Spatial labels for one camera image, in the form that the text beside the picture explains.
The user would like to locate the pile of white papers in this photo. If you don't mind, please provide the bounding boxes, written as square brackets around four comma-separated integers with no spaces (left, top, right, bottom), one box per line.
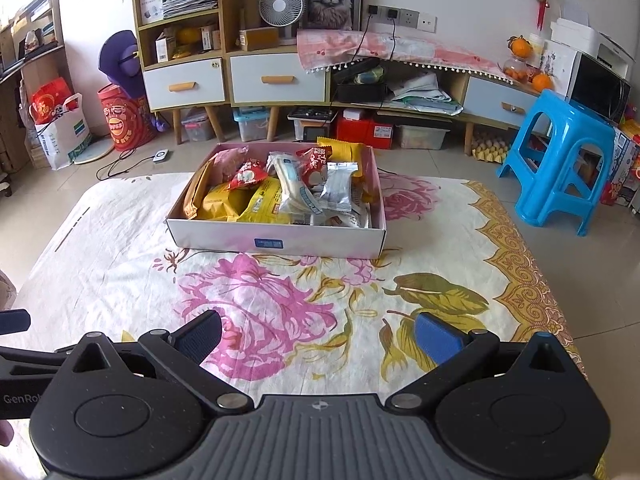
[390,72,466,116]

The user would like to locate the brown cardboard box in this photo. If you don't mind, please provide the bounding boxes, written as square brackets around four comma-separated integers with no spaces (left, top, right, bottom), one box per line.
[239,27,280,52]

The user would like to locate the black microwave oven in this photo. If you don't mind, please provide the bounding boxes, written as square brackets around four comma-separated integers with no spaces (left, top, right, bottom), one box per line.
[567,52,632,123]

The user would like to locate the purple hat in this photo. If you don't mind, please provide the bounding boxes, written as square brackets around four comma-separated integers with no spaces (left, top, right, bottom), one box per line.
[98,29,146,98]

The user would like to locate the pink snack packet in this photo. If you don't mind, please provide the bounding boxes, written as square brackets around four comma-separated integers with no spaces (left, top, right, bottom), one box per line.
[210,146,251,181]

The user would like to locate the blue plastic stool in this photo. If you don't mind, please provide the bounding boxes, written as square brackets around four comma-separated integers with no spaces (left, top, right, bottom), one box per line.
[496,89,617,237]

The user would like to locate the clear food container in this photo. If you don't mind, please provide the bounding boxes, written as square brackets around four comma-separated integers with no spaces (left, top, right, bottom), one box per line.
[397,125,451,151]

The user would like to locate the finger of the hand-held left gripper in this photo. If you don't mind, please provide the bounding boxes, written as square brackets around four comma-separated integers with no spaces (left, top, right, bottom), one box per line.
[0,346,76,381]
[0,310,32,337]

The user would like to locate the red box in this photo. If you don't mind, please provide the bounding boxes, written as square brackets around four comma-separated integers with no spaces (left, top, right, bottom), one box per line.
[336,112,401,151]

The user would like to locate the low wooden console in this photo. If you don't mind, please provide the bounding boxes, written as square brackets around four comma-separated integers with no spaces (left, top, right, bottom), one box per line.
[327,60,546,156]

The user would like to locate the egg tray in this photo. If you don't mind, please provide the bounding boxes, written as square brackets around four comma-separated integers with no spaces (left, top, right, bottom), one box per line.
[470,127,513,163]

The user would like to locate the large yellow snack packet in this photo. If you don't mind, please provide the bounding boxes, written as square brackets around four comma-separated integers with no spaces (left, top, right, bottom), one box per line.
[239,176,291,225]

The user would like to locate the wooden drawer cabinet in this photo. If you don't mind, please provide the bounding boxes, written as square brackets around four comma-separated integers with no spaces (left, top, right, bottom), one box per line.
[225,42,333,143]

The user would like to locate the tall wooden shelf cabinet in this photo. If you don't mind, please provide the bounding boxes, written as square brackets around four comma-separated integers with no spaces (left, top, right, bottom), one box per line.
[131,0,231,146]

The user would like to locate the black electronic device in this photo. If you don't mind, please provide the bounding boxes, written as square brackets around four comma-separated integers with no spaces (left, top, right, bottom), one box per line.
[287,107,341,143]

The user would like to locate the clear blue-lid storage box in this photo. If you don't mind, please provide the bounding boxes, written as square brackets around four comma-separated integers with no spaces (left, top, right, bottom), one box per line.
[234,106,271,142]

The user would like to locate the white printer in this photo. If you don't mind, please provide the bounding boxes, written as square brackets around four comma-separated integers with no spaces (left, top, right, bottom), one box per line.
[550,17,631,63]

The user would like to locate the small yellow snack packet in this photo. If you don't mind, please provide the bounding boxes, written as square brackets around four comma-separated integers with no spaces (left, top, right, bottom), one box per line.
[196,185,251,222]

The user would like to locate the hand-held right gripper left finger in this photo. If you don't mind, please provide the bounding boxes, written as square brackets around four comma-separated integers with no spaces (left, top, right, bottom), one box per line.
[62,310,253,412]

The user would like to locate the white desk fan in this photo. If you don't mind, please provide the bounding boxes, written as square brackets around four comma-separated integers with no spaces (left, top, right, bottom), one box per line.
[259,0,305,47]

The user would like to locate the silver grey snack packet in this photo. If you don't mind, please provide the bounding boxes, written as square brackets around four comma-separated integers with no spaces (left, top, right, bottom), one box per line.
[319,161,362,215]

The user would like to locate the stack of papers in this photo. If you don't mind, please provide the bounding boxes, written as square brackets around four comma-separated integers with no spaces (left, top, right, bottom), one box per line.
[160,0,219,20]

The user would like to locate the dark wooden bookshelf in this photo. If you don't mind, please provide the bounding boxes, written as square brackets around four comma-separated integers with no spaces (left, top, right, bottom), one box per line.
[0,0,66,176]

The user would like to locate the red snack packet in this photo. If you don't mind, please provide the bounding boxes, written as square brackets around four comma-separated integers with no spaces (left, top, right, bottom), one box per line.
[229,159,271,191]
[296,146,333,186]

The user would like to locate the white printed carton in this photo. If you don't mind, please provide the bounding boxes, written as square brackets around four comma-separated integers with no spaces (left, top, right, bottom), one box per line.
[542,40,576,96]

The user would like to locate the clear white bread packet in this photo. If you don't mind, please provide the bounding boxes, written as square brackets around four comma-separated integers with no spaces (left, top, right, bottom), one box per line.
[267,152,321,216]

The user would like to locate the white grey-text snack packet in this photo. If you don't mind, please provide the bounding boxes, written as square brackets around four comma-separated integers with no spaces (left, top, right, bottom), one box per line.
[290,207,373,229]

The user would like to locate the round white base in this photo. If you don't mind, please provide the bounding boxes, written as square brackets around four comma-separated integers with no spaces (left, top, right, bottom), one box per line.
[75,137,116,166]

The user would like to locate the wall power outlets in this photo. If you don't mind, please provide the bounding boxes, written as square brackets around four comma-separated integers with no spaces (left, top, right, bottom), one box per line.
[367,4,436,31]

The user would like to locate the gold snack packet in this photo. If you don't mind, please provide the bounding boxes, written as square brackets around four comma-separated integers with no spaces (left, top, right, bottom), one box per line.
[181,160,221,221]

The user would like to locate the red printed bag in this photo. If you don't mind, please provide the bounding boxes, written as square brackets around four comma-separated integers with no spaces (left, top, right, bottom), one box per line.
[96,82,158,152]

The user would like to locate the black floor cable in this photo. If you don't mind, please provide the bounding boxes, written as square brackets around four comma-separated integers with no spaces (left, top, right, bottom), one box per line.
[96,152,161,181]

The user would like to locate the orange-yellow snack packet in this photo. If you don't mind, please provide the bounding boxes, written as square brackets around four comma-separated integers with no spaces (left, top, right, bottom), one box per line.
[316,137,375,201]

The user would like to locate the red snack carton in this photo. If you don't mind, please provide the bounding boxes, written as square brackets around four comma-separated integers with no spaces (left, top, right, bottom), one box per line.
[600,120,640,206]

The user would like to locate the beige patterned cushion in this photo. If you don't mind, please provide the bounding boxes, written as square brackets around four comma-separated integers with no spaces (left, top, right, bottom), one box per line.
[0,270,18,311]

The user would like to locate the red gift bag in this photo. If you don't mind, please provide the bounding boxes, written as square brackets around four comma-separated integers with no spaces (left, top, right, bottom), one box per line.
[31,77,71,123]

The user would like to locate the white product box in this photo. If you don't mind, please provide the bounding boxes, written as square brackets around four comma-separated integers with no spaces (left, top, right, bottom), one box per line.
[139,0,165,25]

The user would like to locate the glass jar of kumquats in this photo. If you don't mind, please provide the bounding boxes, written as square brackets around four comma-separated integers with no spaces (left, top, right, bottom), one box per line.
[502,56,532,82]

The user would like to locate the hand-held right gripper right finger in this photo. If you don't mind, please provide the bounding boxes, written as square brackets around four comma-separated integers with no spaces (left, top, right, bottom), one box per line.
[385,311,583,410]

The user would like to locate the black bag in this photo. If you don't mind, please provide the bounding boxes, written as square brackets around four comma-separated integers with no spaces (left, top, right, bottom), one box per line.
[332,57,391,103]

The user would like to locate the floral tablecloth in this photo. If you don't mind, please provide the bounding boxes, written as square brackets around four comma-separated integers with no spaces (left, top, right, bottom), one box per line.
[10,170,608,480]

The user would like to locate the white shopping bag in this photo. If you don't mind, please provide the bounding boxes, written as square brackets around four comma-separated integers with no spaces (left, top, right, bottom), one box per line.
[30,92,93,171]

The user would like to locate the pink cherry-print cloth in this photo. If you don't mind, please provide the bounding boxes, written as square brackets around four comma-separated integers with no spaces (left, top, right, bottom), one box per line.
[296,29,516,81]

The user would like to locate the pink cardboard box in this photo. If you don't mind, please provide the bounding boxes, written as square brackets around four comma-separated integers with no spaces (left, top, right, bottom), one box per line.
[165,142,388,259]

